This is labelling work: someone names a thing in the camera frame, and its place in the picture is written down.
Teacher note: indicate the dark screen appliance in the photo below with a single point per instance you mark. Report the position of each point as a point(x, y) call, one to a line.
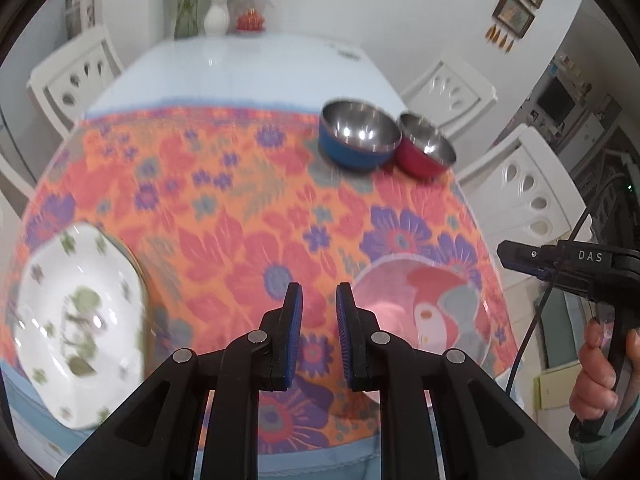
point(556, 100)

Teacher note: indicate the hanging orange ornaments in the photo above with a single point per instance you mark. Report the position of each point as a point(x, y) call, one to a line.
point(500, 37)

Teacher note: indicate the red lidded cup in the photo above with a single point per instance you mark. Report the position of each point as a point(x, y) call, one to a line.
point(249, 21)

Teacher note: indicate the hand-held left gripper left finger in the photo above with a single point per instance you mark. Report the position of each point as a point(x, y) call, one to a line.
point(295, 320)

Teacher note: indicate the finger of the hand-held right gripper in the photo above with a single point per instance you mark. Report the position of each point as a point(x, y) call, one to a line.
point(525, 256)
point(555, 277)

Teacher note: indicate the blue steel bowl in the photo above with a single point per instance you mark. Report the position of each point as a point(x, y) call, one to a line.
point(357, 132)

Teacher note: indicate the white ceramic vase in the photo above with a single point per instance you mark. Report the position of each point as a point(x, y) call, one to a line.
point(216, 17)

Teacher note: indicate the red steel bowl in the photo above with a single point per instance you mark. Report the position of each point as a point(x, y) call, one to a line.
point(425, 147)

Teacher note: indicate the orange floral tablecloth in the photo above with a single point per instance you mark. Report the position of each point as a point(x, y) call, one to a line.
point(225, 210)

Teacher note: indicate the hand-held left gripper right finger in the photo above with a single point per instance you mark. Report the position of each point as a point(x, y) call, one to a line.
point(344, 330)

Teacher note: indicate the yellow green box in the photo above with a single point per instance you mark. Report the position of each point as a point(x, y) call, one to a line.
point(552, 390)

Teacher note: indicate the white storage rack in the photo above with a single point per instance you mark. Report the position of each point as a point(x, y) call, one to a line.
point(82, 2)

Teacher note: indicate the person's right hand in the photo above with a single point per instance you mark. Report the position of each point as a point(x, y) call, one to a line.
point(595, 370)

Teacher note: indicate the small white hexagonal flower plate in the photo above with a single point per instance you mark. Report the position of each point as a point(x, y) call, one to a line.
point(75, 320)

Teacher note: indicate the person's right forearm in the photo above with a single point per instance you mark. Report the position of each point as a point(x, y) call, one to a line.
point(612, 457)

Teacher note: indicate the clear glass vase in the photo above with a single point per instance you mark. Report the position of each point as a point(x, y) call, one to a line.
point(186, 17)

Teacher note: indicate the pink patterned bowl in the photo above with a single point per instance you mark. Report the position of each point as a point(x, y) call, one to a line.
point(400, 300)

